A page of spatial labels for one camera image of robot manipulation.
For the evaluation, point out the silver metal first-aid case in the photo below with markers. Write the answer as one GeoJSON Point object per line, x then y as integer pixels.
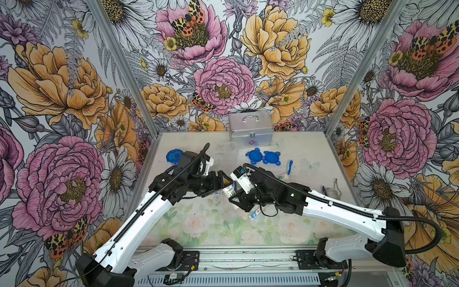
{"type": "Point", "coordinates": [251, 129]}

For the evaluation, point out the blue lid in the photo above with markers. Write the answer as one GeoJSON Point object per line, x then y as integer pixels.
{"type": "Point", "coordinates": [271, 157]}
{"type": "Point", "coordinates": [174, 156]}
{"type": "Point", "coordinates": [255, 156]}

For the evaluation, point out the white bottle barcode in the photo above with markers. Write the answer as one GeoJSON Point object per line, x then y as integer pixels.
{"type": "Point", "coordinates": [229, 192]}

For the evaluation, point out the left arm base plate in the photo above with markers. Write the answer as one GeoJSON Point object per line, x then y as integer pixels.
{"type": "Point", "coordinates": [186, 261]}

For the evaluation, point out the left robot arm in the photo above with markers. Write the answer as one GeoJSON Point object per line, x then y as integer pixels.
{"type": "Point", "coordinates": [115, 263]}

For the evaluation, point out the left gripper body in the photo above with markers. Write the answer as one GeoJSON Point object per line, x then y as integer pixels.
{"type": "Point", "coordinates": [202, 185]}

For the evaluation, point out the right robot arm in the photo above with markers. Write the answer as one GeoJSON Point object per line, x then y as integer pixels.
{"type": "Point", "coordinates": [378, 233]}

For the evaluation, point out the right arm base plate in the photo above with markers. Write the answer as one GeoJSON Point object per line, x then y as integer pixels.
{"type": "Point", "coordinates": [308, 260]}

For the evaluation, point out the clear packet right edge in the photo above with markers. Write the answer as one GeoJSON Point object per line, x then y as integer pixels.
{"type": "Point", "coordinates": [333, 192]}

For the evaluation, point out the toothpaste tube front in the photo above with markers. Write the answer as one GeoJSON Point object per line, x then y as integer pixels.
{"type": "Point", "coordinates": [254, 213]}

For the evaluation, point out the white bottle lying sideways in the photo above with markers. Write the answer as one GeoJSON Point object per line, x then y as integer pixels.
{"type": "Point", "coordinates": [283, 177]}

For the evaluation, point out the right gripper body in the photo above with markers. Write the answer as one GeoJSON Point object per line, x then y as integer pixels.
{"type": "Point", "coordinates": [255, 198]}

